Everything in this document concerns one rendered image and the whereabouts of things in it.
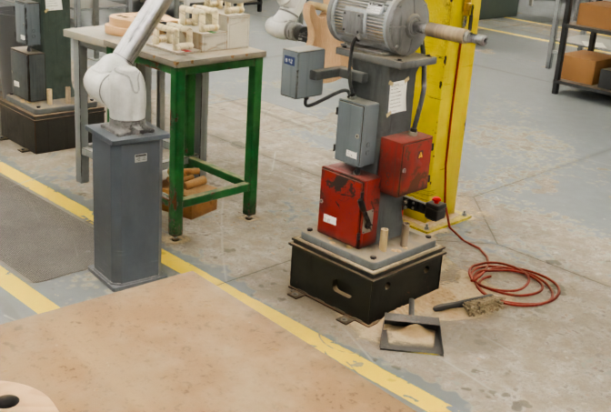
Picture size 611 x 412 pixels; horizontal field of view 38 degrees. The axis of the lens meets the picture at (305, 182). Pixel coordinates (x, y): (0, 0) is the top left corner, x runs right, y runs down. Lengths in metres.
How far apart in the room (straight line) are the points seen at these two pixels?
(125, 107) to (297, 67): 0.76
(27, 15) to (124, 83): 2.15
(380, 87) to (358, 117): 0.16
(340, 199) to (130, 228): 0.94
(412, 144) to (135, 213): 1.25
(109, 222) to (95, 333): 2.14
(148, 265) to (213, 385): 2.44
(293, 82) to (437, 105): 1.27
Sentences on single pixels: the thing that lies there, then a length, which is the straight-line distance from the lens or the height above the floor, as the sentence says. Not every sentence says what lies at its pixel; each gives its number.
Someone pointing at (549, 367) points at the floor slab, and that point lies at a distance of 3.79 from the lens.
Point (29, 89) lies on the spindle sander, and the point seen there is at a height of 0.39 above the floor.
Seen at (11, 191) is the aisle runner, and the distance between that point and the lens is 5.32.
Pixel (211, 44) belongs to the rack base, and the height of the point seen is 0.97.
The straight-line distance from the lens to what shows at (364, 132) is 3.71.
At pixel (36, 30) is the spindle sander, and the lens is 5.99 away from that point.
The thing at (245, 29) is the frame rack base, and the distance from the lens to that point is 4.69.
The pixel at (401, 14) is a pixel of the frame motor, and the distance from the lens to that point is 3.66.
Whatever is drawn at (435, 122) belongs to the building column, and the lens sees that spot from 4.81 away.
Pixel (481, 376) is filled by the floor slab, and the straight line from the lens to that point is 3.63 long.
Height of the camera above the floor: 1.82
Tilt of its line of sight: 19 degrees down
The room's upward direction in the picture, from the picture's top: 4 degrees clockwise
